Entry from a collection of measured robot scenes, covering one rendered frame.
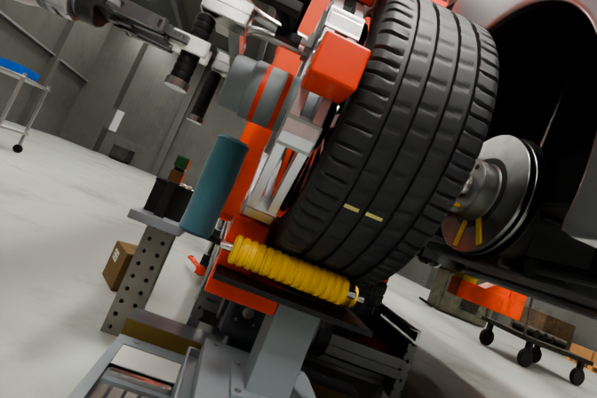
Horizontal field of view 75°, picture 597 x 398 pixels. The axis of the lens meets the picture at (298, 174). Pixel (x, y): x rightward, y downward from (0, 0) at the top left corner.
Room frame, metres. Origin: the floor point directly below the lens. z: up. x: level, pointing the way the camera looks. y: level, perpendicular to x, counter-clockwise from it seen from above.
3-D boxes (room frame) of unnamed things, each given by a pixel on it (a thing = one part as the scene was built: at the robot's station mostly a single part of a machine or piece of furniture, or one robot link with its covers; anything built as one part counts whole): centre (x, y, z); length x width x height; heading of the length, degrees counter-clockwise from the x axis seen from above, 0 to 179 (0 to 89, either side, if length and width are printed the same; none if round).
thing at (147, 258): (1.48, 0.39, 0.21); 0.10 x 0.10 x 0.42; 8
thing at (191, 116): (1.04, 0.31, 0.83); 0.04 x 0.04 x 0.16
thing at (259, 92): (0.89, 0.13, 0.85); 0.21 x 0.14 x 0.14; 98
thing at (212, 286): (0.91, 0.02, 0.48); 0.16 x 0.12 x 0.17; 98
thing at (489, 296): (3.64, -1.97, 0.69); 0.52 x 0.17 x 0.35; 98
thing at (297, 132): (0.90, 0.06, 0.85); 0.54 x 0.07 x 0.54; 8
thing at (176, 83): (0.70, 0.27, 0.83); 0.04 x 0.04 x 0.16
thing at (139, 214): (1.45, 0.38, 0.44); 0.43 x 0.17 x 0.03; 8
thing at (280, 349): (0.93, -0.11, 0.32); 0.40 x 0.30 x 0.28; 8
